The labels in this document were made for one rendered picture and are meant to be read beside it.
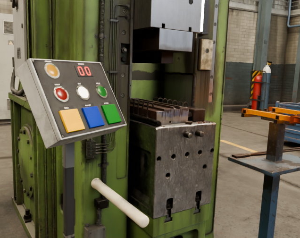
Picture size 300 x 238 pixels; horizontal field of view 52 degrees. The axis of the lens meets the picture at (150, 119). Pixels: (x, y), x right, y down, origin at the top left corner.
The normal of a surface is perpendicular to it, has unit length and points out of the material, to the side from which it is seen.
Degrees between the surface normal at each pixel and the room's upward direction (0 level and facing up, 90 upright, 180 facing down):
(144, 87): 90
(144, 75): 90
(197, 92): 90
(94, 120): 60
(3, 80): 90
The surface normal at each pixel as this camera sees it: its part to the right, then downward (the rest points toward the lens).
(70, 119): 0.75, -0.39
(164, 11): 0.55, 0.15
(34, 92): -0.53, 0.12
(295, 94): -0.90, 0.04
